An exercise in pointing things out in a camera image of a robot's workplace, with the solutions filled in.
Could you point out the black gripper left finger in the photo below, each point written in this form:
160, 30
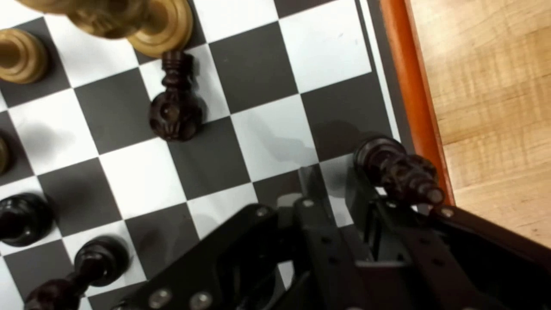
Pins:
241, 259

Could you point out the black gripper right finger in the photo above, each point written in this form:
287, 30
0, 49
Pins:
470, 264

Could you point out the dark brown chess piece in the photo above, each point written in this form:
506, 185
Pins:
101, 259
22, 219
172, 118
396, 173

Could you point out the orange framed chess board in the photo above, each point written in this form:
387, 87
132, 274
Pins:
268, 138

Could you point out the light wooden chess piece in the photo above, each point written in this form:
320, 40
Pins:
163, 28
20, 56

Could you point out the butcher block wooden table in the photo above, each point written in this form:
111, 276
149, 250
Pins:
499, 114

